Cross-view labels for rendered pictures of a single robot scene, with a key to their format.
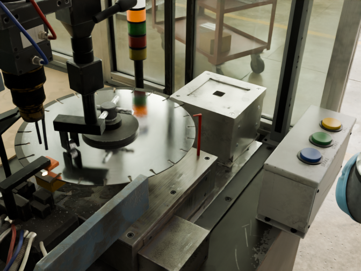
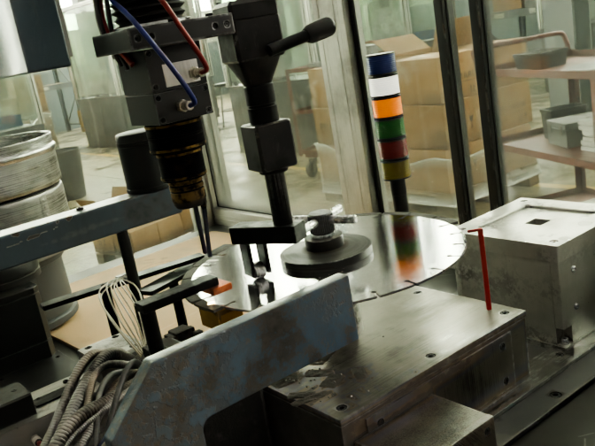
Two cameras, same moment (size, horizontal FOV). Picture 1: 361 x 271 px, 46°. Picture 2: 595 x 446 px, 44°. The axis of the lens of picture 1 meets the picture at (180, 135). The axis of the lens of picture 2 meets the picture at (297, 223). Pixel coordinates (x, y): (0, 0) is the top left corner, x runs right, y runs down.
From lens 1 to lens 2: 0.26 m
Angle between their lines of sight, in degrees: 27
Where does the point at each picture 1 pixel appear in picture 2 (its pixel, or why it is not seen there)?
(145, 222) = (371, 392)
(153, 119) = (399, 241)
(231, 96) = (560, 223)
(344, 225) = not seen: outside the picture
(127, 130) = (349, 250)
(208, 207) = (514, 406)
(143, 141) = (374, 263)
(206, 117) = (511, 256)
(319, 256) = not seen: outside the picture
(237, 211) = (573, 414)
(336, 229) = not seen: outside the picture
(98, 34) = (354, 174)
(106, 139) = (312, 262)
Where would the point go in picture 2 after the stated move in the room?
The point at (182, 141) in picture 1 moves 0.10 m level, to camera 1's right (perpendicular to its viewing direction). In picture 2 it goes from (438, 259) to (534, 254)
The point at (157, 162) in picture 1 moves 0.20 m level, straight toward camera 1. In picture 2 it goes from (386, 283) to (349, 377)
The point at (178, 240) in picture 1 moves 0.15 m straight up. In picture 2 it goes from (431, 426) to (412, 284)
